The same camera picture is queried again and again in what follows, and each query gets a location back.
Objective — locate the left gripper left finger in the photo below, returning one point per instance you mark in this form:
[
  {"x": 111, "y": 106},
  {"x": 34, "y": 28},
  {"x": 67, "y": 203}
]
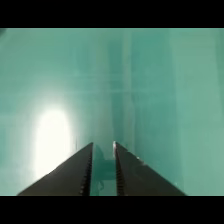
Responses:
[{"x": 71, "y": 176}]

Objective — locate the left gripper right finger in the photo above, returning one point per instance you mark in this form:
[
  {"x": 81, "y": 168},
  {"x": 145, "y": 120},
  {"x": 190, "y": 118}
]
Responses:
[{"x": 138, "y": 176}]

